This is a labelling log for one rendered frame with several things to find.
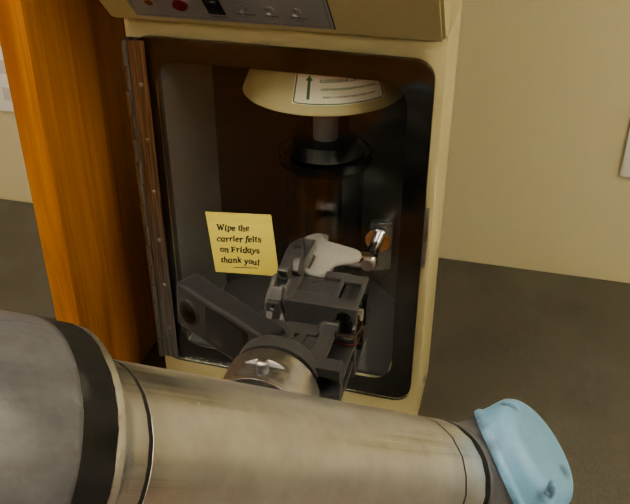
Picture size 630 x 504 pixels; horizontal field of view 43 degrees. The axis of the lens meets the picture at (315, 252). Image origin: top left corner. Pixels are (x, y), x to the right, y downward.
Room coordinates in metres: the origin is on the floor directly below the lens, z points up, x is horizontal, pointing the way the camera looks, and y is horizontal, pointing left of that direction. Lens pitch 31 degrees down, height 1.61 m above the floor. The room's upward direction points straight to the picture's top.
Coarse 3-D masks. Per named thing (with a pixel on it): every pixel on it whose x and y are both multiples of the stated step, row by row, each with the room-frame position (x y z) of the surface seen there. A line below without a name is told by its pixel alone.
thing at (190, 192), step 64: (192, 64) 0.76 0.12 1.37; (256, 64) 0.75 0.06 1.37; (320, 64) 0.73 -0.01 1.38; (384, 64) 0.71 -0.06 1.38; (192, 128) 0.77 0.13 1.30; (256, 128) 0.75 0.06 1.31; (320, 128) 0.73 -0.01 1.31; (384, 128) 0.71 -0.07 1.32; (192, 192) 0.77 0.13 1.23; (256, 192) 0.75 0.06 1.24; (320, 192) 0.73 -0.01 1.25; (384, 192) 0.71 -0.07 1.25; (192, 256) 0.77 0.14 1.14; (384, 256) 0.71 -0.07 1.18; (384, 320) 0.71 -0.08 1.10; (384, 384) 0.71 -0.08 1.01
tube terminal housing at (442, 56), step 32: (128, 32) 0.79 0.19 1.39; (160, 32) 0.79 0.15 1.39; (192, 32) 0.78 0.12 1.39; (224, 32) 0.77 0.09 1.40; (256, 32) 0.76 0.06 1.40; (288, 32) 0.75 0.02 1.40; (448, 64) 0.73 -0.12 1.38; (448, 96) 0.76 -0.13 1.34; (448, 128) 0.79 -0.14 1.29; (416, 352) 0.71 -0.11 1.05; (416, 384) 0.71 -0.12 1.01
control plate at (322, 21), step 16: (128, 0) 0.74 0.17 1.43; (160, 0) 0.73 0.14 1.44; (192, 0) 0.72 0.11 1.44; (224, 0) 0.71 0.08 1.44; (240, 0) 0.70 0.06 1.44; (256, 0) 0.70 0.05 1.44; (272, 0) 0.69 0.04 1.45; (288, 0) 0.69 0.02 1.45; (304, 0) 0.68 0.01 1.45; (320, 0) 0.68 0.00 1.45; (160, 16) 0.75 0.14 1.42; (176, 16) 0.74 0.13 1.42; (192, 16) 0.74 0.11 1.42; (208, 16) 0.73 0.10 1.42; (224, 16) 0.73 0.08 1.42; (240, 16) 0.72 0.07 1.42; (256, 16) 0.72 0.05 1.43; (272, 16) 0.71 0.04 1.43; (288, 16) 0.70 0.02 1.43; (304, 16) 0.70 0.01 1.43; (320, 16) 0.69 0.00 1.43
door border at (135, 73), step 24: (144, 48) 0.78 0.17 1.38; (144, 72) 0.78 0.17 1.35; (144, 96) 0.78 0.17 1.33; (144, 120) 0.78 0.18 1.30; (144, 144) 0.78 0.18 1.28; (144, 168) 0.78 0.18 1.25; (144, 216) 0.78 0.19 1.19; (168, 264) 0.78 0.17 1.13; (168, 288) 0.78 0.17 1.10; (168, 312) 0.78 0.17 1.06; (168, 336) 0.78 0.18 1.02
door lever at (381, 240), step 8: (368, 232) 0.71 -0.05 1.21; (376, 232) 0.71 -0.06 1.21; (384, 232) 0.71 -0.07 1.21; (368, 240) 0.71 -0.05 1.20; (376, 240) 0.70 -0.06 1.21; (384, 240) 0.71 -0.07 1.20; (368, 248) 0.69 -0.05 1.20; (376, 248) 0.69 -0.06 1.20; (384, 248) 0.71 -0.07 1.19; (368, 256) 0.67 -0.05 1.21; (376, 256) 0.67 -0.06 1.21; (352, 264) 0.67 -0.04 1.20; (360, 264) 0.66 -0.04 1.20; (368, 264) 0.66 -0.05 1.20; (376, 264) 0.67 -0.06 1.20
